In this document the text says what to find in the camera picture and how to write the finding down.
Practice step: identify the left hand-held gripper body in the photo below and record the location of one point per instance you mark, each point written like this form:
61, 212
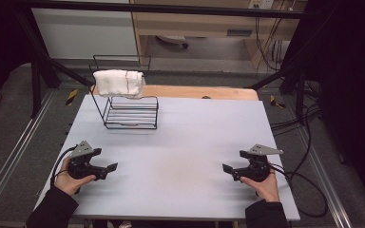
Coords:
82, 169

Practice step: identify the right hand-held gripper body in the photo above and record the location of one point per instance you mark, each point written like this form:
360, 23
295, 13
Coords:
256, 169

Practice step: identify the white towel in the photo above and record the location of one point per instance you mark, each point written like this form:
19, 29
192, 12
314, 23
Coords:
117, 83

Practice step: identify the person's left hand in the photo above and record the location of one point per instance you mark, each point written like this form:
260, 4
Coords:
68, 182

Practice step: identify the person's right hand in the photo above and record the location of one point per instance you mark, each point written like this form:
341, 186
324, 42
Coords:
264, 188

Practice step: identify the white table mat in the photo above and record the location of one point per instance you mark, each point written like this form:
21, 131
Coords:
183, 158

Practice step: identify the white panel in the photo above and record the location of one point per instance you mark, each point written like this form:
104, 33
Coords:
82, 34

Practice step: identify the black curtain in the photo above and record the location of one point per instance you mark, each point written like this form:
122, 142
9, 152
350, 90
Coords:
0, 47
348, 79

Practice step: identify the chair base with caster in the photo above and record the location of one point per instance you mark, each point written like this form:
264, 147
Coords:
172, 40

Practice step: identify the wooden desk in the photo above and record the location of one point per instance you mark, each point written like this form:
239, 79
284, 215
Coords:
202, 25

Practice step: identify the white power strip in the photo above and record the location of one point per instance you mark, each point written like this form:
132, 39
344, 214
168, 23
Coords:
261, 3

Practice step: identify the aluminium floor rail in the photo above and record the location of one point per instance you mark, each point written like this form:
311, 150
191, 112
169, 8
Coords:
12, 155
326, 180

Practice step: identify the black frame stand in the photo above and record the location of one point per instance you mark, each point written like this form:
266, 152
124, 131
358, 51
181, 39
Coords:
293, 79
44, 69

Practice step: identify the black frame crossbar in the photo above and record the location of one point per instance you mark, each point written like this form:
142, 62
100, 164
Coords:
171, 9

